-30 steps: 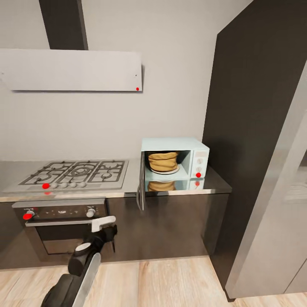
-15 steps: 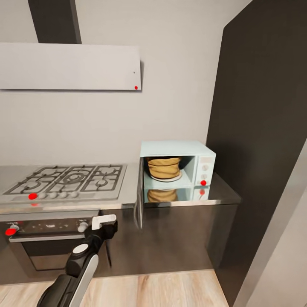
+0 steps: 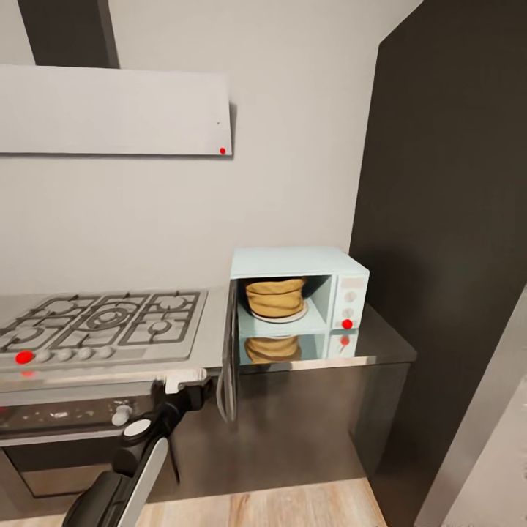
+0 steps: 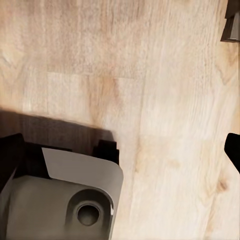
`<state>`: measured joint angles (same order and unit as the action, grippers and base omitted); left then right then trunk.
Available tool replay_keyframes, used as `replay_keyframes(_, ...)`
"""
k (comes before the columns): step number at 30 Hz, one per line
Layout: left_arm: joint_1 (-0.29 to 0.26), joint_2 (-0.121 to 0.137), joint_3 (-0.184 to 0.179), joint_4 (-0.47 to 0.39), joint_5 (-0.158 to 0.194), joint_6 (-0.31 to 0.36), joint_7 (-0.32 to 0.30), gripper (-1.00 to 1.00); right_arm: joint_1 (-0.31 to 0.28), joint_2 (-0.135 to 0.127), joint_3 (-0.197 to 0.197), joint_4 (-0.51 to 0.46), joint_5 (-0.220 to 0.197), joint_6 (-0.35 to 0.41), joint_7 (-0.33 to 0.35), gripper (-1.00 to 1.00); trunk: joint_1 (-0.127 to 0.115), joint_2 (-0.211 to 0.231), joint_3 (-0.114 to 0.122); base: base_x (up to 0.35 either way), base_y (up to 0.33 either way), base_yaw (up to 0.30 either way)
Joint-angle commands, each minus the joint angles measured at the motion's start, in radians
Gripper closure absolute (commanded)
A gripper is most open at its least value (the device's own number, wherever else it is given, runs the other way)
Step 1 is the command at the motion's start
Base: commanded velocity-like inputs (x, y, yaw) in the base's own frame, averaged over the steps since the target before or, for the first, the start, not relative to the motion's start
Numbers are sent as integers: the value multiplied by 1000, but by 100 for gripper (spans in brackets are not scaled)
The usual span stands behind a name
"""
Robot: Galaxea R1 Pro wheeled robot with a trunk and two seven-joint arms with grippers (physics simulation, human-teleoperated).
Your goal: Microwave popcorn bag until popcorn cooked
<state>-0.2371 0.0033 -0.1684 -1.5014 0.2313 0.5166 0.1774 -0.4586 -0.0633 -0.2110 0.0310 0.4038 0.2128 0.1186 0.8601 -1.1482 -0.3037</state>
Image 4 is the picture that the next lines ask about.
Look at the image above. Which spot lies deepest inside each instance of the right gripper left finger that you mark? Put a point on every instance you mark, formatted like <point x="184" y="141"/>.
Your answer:
<point x="12" y="150"/>

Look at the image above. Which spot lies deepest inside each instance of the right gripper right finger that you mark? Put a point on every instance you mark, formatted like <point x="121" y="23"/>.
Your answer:
<point x="232" y="149"/>

